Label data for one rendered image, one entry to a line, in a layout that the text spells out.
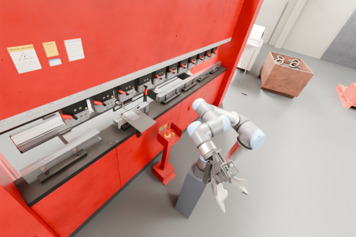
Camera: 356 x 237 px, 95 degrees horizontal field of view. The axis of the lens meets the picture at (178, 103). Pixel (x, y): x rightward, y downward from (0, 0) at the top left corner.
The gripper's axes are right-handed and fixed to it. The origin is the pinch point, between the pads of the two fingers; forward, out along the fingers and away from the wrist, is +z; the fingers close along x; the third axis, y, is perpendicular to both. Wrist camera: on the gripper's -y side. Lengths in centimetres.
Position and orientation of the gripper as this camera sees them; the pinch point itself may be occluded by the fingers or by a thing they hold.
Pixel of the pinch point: (236, 204)
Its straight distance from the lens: 75.6
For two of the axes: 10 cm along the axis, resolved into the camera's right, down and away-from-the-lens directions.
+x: 8.0, -0.9, 6.0
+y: 4.1, -6.6, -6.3
